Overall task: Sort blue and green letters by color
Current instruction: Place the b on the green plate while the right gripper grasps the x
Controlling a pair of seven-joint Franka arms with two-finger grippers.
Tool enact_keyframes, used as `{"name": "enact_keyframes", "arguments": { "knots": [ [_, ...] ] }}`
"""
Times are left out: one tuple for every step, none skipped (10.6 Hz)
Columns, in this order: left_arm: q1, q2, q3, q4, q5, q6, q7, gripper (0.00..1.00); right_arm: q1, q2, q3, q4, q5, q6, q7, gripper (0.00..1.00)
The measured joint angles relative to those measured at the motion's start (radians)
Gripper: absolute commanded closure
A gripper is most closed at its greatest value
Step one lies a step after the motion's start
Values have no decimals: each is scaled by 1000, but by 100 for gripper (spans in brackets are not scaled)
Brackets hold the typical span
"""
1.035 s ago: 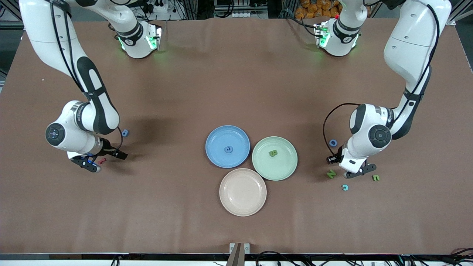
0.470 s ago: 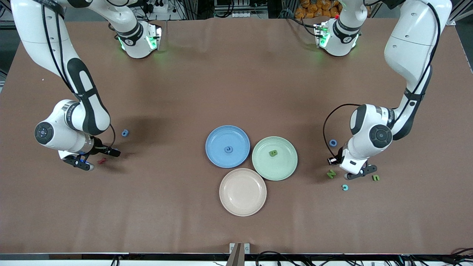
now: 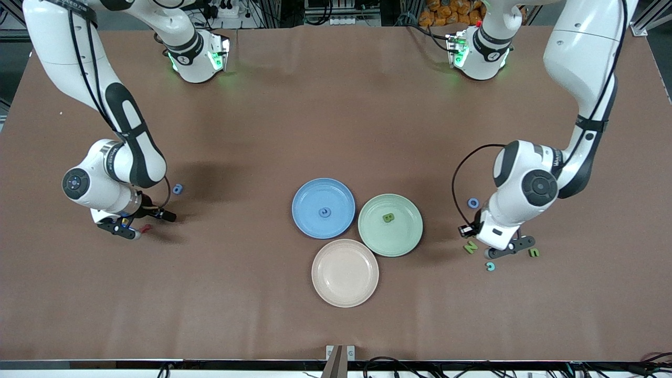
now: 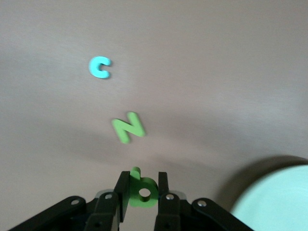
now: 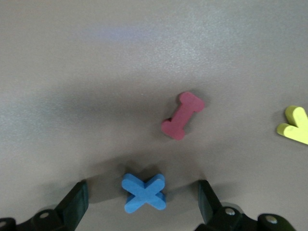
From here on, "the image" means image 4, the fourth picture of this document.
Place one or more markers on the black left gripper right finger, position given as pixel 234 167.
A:
pixel 168 211

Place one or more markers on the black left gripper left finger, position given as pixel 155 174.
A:
pixel 106 211

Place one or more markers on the green foam small letter b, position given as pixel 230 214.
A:
pixel 137 199

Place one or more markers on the green foam capital letter N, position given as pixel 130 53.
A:
pixel 128 127

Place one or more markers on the green plate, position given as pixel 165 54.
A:
pixel 276 204

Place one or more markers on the brown table cover sheet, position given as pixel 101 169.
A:
pixel 192 72

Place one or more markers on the teal foam letter c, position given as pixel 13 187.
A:
pixel 92 68

